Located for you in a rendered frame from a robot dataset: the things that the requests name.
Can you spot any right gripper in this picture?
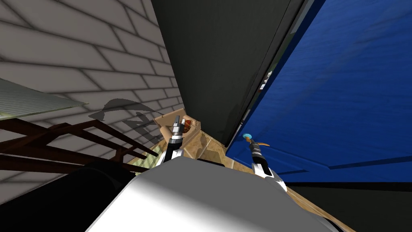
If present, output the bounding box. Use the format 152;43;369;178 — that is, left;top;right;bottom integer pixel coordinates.
249;139;261;155

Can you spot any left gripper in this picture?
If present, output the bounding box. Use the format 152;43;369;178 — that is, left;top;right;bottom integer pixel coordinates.
172;116;186;137

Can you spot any cyan and orange door handle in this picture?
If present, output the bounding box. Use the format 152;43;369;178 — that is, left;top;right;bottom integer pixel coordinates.
242;133;271;147

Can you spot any tan open box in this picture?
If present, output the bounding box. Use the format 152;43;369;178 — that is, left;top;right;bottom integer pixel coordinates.
154;108;202;146

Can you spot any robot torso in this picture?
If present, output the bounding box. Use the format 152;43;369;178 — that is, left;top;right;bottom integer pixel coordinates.
85;156;342;232

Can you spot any blue door leaf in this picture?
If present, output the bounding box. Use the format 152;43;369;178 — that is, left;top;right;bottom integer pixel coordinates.
225;0;412;183

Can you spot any glass top dark wooden table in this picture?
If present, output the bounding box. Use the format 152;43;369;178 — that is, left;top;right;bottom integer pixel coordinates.
0;77;159;174

